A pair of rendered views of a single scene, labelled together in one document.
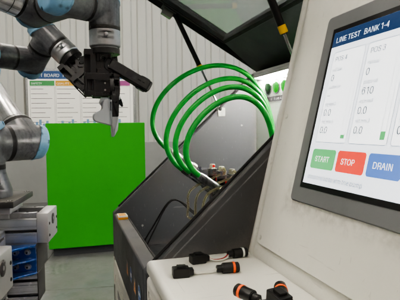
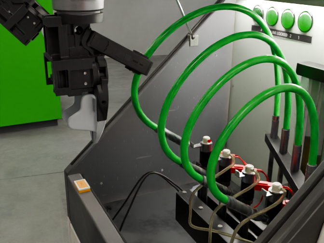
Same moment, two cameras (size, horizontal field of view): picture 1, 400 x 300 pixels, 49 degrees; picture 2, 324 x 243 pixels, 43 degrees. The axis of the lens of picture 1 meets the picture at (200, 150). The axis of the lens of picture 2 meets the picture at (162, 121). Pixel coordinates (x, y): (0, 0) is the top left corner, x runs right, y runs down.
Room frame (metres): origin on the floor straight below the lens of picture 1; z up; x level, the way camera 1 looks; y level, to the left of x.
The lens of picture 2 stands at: (0.43, 0.21, 1.50)
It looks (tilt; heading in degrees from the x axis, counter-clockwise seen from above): 20 degrees down; 351
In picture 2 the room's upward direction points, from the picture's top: straight up
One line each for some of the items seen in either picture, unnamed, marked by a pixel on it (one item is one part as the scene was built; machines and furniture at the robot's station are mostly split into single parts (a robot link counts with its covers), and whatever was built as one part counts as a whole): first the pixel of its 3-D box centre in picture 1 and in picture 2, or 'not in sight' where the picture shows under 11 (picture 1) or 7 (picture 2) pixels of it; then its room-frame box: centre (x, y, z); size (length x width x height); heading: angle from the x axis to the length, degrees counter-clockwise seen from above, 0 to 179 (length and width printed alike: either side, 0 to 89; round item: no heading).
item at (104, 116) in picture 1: (105, 117); (86, 121); (1.05, 0.23, 1.27); 0.06 x 0.03 x 0.09; 107
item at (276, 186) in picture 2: not in sight; (276, 190); (1.04, -0.11, 1.12); 0.02 x 0.02 x 0.03
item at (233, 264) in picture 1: (206, 269); not in sight; (0.77, -0.01, 0.99); 0.12 x 0.02 x 0.02; 101
